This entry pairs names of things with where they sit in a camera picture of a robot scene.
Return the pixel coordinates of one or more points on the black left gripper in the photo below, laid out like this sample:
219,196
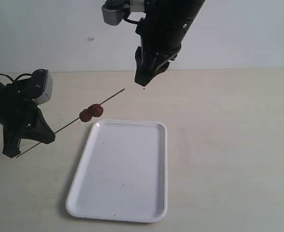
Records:
21,118

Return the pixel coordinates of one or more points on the thin metal skewer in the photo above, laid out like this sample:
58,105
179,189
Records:
106,100

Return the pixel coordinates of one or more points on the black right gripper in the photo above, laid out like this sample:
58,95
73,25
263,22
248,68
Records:
161,37

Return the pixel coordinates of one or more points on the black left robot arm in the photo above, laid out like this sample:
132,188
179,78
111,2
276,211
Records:
20,115

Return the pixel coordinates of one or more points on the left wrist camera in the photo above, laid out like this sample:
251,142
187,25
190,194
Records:
41,86

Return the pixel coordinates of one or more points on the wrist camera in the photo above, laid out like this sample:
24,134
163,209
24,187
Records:
113,11
41,86

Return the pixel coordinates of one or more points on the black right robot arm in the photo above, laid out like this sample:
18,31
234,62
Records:
190,9

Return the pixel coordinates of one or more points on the red fruit piece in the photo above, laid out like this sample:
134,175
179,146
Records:
85,115
95,110

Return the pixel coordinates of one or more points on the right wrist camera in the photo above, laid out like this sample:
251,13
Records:
113,11

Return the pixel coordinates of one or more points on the white plastic tray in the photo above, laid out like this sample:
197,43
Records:
122,174

